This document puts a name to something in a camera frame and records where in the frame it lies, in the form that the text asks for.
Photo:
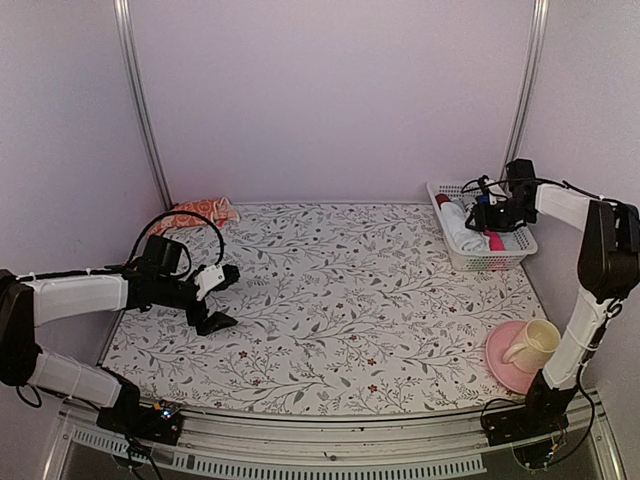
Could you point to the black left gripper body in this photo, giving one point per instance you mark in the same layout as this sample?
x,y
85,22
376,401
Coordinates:
x,y
167,297

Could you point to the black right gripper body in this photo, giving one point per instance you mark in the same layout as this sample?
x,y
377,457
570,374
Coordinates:
x,y
503,220

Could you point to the light blue terry towel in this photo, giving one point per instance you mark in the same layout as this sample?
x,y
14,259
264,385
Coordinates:
x,y
464,238

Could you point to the orange patterned towel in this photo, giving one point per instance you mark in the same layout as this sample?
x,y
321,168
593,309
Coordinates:
x,y
217,210

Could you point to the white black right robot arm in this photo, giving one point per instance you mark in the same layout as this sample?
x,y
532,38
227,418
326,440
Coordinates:
x,y
607,266

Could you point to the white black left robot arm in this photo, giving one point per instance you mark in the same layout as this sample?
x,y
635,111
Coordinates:
x,y
31,301

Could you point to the pale blue rolled towel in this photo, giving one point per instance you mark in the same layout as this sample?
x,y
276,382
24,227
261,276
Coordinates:
x,y
510,241

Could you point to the pink rolled towel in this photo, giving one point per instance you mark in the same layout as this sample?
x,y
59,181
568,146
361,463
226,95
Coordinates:
x,y
495,241

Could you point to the white perforated plastic basket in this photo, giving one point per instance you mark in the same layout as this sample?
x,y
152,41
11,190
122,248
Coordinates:
x,y
484,260

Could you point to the dark red rolled towel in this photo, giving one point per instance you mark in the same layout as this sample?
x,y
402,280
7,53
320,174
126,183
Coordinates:
x,y
441,199

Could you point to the floral table cover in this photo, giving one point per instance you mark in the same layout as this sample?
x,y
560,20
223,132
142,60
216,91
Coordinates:
x,y
341,309

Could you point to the pink saucer plate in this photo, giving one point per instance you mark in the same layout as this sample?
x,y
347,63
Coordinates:
x,y
506,374

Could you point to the cream ceramic mug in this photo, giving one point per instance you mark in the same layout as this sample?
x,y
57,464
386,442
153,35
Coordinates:
x,y
533,346

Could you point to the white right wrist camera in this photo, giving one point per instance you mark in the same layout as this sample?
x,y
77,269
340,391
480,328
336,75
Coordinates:
x,y
491,190

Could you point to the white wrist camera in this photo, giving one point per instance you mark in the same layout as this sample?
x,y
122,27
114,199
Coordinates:
x,y
491,190
215,278

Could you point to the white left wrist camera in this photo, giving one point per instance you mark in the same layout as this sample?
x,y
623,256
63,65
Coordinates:
x,y
215,278

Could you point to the right aluminium frame post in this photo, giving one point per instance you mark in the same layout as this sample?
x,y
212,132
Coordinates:
x,y
531,66

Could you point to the aluminium frame post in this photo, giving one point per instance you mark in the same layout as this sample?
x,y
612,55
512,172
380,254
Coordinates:
x,y
124,25
531,66

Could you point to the aluminium front rail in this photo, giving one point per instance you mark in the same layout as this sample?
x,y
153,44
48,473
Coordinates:
x,y
220,444

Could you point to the left aluminium frame post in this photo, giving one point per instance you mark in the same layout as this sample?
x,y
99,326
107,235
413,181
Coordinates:
x,y
124,25

